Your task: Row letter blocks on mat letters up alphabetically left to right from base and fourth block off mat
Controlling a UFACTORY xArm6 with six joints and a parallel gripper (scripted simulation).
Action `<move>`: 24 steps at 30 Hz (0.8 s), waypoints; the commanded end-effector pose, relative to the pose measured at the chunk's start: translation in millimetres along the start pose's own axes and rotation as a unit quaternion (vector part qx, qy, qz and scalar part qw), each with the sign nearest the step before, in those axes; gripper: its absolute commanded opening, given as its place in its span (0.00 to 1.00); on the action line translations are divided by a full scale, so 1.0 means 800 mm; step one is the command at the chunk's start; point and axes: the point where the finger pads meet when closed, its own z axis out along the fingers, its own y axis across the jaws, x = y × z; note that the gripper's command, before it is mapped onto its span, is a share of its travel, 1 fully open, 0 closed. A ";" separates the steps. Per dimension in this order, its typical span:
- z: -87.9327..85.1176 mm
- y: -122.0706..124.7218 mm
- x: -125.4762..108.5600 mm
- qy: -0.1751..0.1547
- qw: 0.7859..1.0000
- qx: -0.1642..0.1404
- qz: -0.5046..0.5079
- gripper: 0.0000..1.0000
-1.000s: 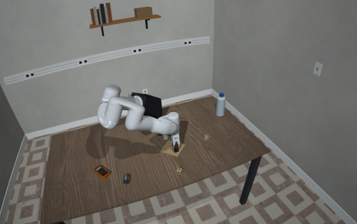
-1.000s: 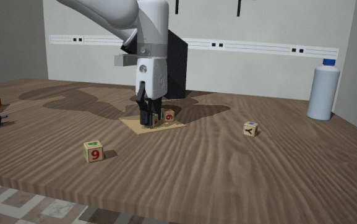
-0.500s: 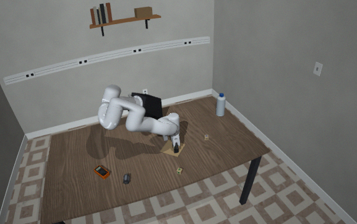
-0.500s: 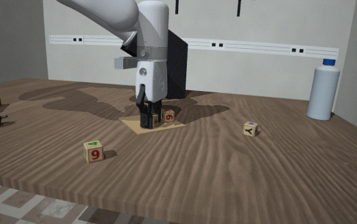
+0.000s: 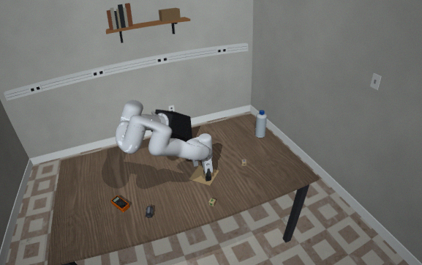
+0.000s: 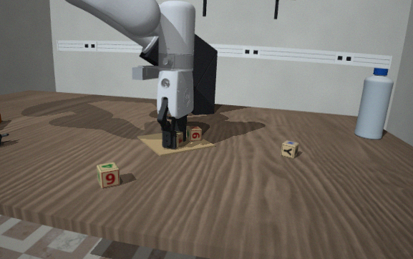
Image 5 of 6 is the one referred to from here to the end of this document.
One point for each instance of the white plastic bottle with blue cap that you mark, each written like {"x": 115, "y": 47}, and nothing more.
{"x": 260, "y": 124}

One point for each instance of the tan flat mat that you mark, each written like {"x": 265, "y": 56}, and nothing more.
{"x": 198, "y": 176}

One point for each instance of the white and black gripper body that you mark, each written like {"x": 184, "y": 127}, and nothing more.
{"x": 206, "y": 165}

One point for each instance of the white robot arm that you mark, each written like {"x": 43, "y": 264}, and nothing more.
{"x": 132, "y": 128}

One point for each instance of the orange multimeter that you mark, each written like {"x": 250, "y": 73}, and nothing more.
{"x": 120, "y": 203}

